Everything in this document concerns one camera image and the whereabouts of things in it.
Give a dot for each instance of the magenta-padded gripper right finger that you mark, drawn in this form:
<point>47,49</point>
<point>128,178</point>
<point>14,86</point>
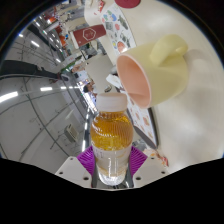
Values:
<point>150,170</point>

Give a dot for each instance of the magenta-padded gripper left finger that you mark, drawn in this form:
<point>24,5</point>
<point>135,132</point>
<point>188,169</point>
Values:
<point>71,170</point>

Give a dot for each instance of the clear white-capped drink bottle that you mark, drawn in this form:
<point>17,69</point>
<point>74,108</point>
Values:
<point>111,133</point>

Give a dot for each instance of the crumpled food wrapper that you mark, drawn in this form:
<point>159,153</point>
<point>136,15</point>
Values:
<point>158,156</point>

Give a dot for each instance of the ceiling air conditioner unit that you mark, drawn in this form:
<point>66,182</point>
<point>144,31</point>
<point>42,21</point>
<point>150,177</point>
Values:
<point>71,132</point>

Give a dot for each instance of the printed paper tray liner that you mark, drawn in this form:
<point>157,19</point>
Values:
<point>143,120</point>

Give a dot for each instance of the pale yellow mug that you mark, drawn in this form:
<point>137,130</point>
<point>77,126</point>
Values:
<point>163,76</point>

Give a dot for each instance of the crumpled white napkin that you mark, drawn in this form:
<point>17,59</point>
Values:
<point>115,81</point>

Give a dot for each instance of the group of ceiling lights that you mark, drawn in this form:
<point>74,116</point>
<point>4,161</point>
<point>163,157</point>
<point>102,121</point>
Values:
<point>8,96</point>

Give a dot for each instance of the colourful printed sticker sheet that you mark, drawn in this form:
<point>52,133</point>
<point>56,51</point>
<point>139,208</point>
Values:
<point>118,25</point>

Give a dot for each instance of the flat round red coaster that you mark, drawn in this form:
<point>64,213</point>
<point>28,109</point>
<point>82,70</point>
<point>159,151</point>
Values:
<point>128,3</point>

